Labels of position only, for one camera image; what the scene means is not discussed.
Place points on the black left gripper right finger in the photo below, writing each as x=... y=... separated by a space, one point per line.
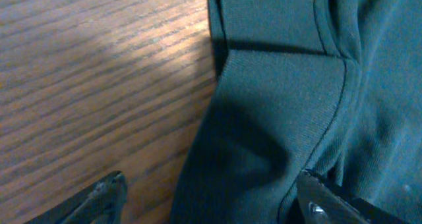
x=322 y=201

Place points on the black t-shirt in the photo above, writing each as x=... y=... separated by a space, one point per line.
x=328 y=85

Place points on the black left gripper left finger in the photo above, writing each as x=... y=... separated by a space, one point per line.
x=100 y=203

